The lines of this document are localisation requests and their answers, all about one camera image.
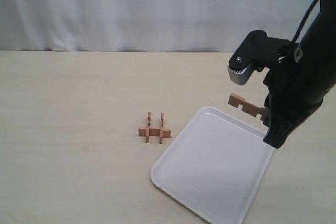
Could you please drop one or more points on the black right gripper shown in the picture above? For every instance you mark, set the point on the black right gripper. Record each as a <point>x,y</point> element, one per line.
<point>297,87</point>

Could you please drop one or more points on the wooden notched piece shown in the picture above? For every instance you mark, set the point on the wooden notched piece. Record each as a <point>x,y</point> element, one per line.
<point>162,127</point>
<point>247,107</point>
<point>148,127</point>
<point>158,132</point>

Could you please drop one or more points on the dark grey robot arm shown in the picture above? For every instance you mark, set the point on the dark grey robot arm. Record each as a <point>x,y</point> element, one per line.
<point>323,26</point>

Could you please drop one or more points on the white plastic tray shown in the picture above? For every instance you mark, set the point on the white plastic tray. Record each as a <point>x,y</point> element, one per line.
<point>214,166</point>

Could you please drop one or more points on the white curtain backdrop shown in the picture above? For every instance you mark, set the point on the white curtain backdrop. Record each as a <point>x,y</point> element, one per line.
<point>143,25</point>

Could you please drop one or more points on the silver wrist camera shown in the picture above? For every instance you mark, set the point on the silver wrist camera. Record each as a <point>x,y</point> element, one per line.
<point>256,52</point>

